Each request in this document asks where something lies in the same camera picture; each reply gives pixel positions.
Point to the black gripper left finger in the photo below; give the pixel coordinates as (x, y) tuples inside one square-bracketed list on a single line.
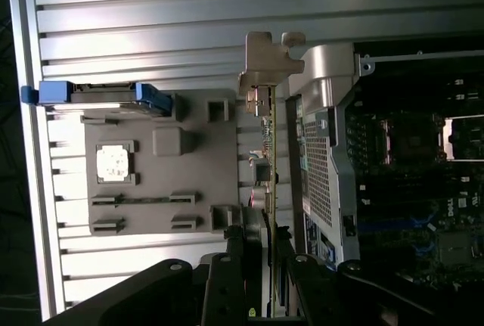
[(113, 295)]

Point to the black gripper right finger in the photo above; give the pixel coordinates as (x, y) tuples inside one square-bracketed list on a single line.
[(359, 295)]

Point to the blue expansion slot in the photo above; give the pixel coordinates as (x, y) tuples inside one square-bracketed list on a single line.
[(385, 226)]

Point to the green RAM stick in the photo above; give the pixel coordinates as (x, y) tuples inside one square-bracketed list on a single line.
[(143, 200)]

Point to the grey chipset heatsink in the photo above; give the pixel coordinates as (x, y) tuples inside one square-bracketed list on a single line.
[(455, 250)]

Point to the green motherboard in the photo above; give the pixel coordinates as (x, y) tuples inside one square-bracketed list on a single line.
[(416, 190)]

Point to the grey parts rack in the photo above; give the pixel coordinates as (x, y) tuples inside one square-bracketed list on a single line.
[(159, 182)]

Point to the silver CPU chip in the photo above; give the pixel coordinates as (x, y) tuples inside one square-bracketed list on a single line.
[(113, 163)]

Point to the open PC case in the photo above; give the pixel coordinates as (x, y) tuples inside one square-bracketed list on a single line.
[(317, 152)]

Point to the CPU socket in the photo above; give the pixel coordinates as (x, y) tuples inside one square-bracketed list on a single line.
[(412, 140)]

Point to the metal socket cover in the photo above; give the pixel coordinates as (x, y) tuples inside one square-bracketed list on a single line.
[(469, 137)]

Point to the hard disk in blue carrier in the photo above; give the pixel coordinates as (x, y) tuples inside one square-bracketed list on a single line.
[(56, 91)]

